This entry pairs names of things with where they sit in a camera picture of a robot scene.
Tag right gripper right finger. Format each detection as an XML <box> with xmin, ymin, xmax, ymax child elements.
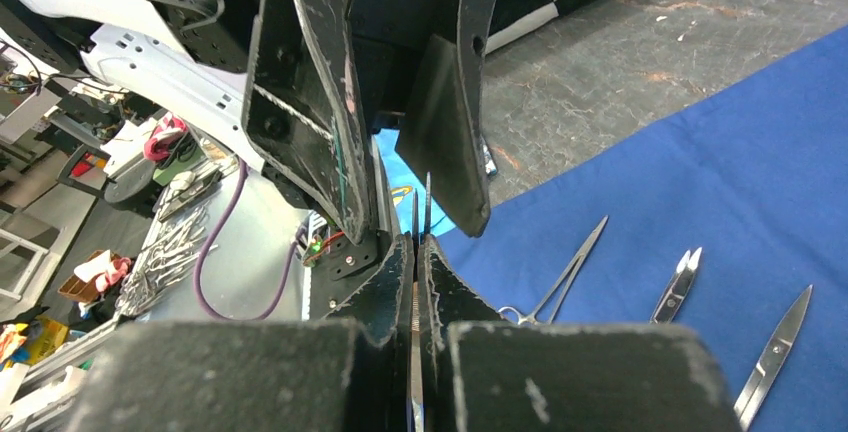
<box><xmin>419</xmin><ymin>235</ymin><xmax>739</xmax><ymax>431</ymax></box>

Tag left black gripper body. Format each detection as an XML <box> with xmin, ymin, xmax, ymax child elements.
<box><xmin>142</xmin><ymin>0</ymin><xmax>475</xmax><ymax>132</ymax></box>

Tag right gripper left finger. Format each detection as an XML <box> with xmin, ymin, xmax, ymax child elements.
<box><xmin>64</xmin><ymin>234</ymin><xmax>415</xmax><ymax>431</ymax></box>

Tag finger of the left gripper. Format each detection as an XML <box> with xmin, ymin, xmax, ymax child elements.
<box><xmin>242</xmin><ymin>0</ymin><xmax>371</xmax><ymax>243</ymax></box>
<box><xmin>397</xmin><ymin>0</ymin><xmax>496</xmax><ymax>237</ymax></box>

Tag curved steel tweezers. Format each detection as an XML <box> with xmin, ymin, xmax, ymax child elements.
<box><xmin>410</xmin><ymin>172</ymin><xmax>431</xmax><ymax>431</ymax></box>

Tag steel ring-handled hemostat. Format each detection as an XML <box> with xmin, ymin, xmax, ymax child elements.
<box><xmin>497</xmin><ymin>215</ymin><xmax>609</xmax><ymax>326</ymax></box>

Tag blue surgical drape cloth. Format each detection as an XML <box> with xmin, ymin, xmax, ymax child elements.
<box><xmin>440</xmin><ymin>29</ymin><xmax>847</xmax><ymax>431</ymax></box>

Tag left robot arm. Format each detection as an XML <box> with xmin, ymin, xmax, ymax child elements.
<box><xmin>1</xmin><ymin>0</ymin><xmax>496</xmax><ymax>242</ymax></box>

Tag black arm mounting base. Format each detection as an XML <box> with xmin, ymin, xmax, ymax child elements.
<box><xmin>301</xmin><ymin>140</ymin><xmax>399</xmax><ymax>320</ymax></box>

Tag light blue patterned cloth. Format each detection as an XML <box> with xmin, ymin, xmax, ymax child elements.
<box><xmin>374</xmin><ymin>129</ymin><xmax>426</xmax><ymax>233</ymax></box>

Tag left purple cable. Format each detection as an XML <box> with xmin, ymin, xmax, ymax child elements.
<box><xmin>192</xmin><ymin>158</ymin><xmax>309</xmax><ymax>323</ymax></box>

